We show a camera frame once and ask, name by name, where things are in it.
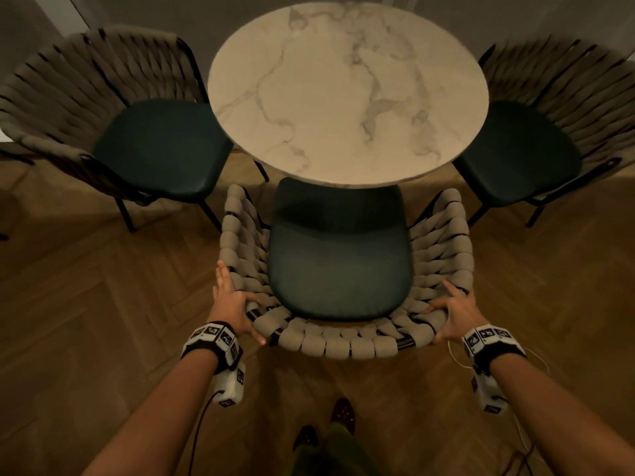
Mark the person's left hand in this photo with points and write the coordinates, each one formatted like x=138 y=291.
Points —
x=230 y=307

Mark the person's right hand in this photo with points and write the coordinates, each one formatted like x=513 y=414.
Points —
x=461 y=317

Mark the person's right forearm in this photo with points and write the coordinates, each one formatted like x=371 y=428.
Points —
x=555 y=421

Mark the person's left forearm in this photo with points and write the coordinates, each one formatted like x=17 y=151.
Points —
x=159 y=421

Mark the person's left dark shoe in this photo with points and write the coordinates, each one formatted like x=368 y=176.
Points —
x=305 y=437

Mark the person's dark shoe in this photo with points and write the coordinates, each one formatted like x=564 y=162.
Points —
x=343 y=415
x=305 y=437

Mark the person's right dark shoe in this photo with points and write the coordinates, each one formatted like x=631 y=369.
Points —
x=343 y=415

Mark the person's green trousers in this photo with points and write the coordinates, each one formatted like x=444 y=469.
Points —
x=337 y=456

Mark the round marble table gold base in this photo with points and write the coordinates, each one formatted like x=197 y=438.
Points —
x=347 y=94

